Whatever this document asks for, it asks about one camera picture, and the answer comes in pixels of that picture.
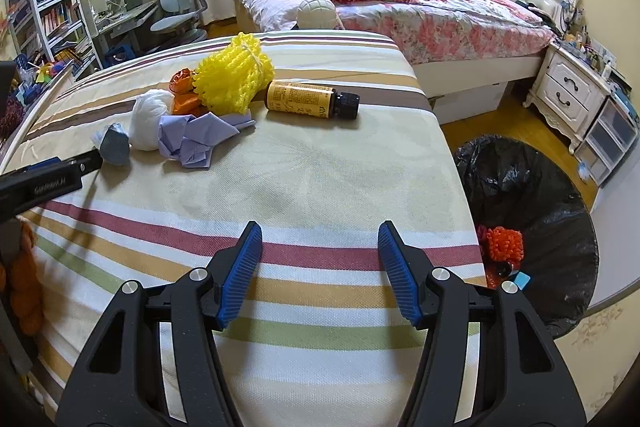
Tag grey paper wad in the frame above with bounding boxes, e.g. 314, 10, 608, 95
90, 123, 132, 166

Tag white storage box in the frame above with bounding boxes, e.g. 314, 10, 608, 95
429, 79, 507, 124

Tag white sliding wardrobe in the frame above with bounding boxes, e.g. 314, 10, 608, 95
587, 172, 640, 308

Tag white nightstand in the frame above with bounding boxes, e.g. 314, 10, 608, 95
522, 42, 613, 154

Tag purple paper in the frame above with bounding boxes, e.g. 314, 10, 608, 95
159, 111, 257, 170

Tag orange foam fruit net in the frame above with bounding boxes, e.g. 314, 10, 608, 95
485, 227, 525, 264

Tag trash bin with black bag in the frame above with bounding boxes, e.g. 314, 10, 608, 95
452, 134, 600, 339

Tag stack of books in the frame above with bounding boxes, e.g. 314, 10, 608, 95
607, 67, 640, 118

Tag orange plastic wrapper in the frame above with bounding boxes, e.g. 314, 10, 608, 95
169, 68, 206, 116

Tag cluster of small bottles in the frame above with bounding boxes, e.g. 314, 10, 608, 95
562, 24, 617, 78

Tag striped cloth covered table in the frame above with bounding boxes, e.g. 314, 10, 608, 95
0, 32, 488, 427

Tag white study desk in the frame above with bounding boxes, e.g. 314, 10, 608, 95
80, 0, 161, 68

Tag colourful toys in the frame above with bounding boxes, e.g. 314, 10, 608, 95
12, 54, 68, 105

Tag white bookshelf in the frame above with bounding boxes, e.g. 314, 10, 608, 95
0, 0, 103, 80

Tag clear plastic drawer unit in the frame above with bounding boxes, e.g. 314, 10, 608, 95
574, 96, 640, 185

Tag dark cloth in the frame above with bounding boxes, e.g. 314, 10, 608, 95
515, 0, 556, 28

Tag yellow foam fruit net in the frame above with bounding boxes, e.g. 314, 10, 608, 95
192, 33, 276, 115

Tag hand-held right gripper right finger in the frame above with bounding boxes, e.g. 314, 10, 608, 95
377, 221, 587, 427

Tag brown bottle with black cap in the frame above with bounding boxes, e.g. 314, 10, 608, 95
264, 79, 361, 120

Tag cream ribbed ball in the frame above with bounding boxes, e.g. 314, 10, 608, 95
296, 0, 339, 30

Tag white tissue ball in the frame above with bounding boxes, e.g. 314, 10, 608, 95
130, 89, 173, 152

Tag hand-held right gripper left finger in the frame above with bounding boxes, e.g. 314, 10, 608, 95
56, 221, 263, 427

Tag person's left forearm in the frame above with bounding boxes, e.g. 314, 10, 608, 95
0, 222, 45, 338

